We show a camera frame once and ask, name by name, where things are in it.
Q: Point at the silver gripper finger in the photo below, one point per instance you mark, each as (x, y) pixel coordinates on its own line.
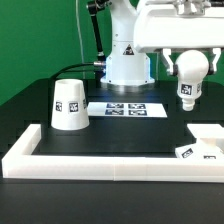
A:
(214, 55)
(171, 68)

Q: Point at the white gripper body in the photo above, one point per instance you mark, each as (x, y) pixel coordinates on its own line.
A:
(159, 27)

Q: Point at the white lamp shade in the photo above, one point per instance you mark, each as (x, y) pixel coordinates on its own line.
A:
(69, 110)

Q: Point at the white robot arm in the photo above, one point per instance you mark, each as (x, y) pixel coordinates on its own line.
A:
(125, 66)

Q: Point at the white U-shaped fence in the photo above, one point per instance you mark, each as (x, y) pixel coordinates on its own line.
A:
(21, 162)

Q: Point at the white marker sheet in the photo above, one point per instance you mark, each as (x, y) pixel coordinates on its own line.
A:
(111, 109)

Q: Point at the white lamp base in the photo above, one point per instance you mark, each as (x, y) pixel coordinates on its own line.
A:
(209, 143)

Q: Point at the white lamp bulb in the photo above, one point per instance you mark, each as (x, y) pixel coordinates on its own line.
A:
(192, 68)

